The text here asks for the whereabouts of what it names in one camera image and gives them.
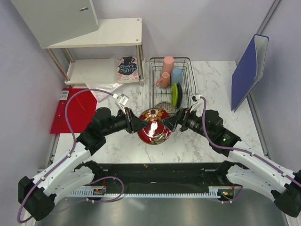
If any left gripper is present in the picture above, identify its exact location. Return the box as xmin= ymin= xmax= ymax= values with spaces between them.
xmin=102 ymin=107 xmax=149 ymax=136

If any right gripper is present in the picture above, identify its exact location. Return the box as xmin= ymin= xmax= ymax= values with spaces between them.
xmin=160 ymin=106 xmax=213 ymax=140

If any red floral plate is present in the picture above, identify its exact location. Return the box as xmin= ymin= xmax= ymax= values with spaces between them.
xmin=137 ymin=108 xmax=171 ymax=145

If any black plate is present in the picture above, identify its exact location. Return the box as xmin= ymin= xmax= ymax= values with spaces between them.
xmin=176 ymin=82 xmax=183 ymax=108

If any black wire dish rack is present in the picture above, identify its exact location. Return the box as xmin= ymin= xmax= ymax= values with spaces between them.
xmin=149 ymin=56 xmax=197 ymax=110

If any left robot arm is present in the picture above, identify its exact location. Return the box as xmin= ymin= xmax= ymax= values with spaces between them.
xmin=17 ymin=107 xmax=149 ymax=224

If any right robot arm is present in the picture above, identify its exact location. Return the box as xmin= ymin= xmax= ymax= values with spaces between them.
xmin=160 ymin=108 xmax=301 ymax=218

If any patterned bowl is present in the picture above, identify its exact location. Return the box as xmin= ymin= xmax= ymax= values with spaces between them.
xmin=155 ymin=101 xmax=176 ymax=116

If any green plate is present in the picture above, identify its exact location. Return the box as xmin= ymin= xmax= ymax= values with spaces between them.
xmin=171 ymin=82 xmax=178 ymax=108

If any pink mug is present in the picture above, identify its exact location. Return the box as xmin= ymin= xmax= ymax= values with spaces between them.
xmin=156 ymin=72 xmax=171 ymax=88

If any clear plastic bag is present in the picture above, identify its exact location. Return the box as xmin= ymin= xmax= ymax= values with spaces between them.
xmin=86 ymin=82 xmax=122 ymax=103

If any blue cup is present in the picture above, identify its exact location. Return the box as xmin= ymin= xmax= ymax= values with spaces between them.
xmin=171 ymin=67 xmax=183 ymax=85

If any book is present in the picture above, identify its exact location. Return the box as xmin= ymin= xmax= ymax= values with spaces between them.
xmin=117 ymin=56 xmax=139 ymax=84

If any tall pink cup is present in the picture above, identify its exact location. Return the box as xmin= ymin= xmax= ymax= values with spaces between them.
xmin=161 ymin=56 xmax=174 ymax=74

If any white two-tier shelf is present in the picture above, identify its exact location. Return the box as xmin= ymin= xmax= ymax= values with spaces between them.
xmin=45 ymin=18 xmax=145 ymax=85

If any blue binder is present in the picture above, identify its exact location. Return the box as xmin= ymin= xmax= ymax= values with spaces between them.
xmin=231 ymin=34 xmax=269 ymax=112

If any grey cabinet door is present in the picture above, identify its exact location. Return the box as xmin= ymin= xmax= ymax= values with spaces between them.
xmin=12 ymin=0 xmax=99 ymax=48

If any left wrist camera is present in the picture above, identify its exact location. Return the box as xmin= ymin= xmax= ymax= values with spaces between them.
xmin=112 ymin=93 xmax=129 ymax=113

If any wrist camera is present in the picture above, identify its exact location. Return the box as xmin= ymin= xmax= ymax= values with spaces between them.
xmin=112 ymin=93 xmax=129 ymax=113
xmin=190 ymin=94 xmax=202 ymax=114

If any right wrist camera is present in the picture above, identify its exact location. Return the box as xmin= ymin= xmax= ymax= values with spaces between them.
xmin=190 ymin=94 xmax=202 ymax=114

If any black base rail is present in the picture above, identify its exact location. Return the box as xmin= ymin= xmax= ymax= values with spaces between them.
xmin=75 ymin=161 xmax=253 ymax=195

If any white cable duct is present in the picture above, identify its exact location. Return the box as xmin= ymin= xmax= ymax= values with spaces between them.
xmin=63 ymin=186 xmax=244 ymax=198

